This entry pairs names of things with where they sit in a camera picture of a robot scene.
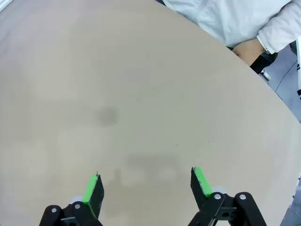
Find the person's left forearm white sleeve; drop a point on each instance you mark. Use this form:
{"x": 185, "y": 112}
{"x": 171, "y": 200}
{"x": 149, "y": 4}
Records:
{"x": 282, "y": 33}

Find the black office chair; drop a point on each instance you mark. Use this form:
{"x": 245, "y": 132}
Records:
{"x": 261, "y": 62}

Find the person's left hand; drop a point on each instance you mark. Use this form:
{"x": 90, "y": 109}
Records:
{"x": 249, "y": 50}

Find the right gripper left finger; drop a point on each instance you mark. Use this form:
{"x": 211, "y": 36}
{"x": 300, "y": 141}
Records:
{"x": 92, "y": 202}

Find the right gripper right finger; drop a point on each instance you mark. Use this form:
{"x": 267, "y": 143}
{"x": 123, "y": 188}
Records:
{"x": 200, "y": 188}

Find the person in white jacket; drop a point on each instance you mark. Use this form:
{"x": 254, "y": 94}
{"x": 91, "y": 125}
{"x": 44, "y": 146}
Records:
{"x": 223, "y": 18}

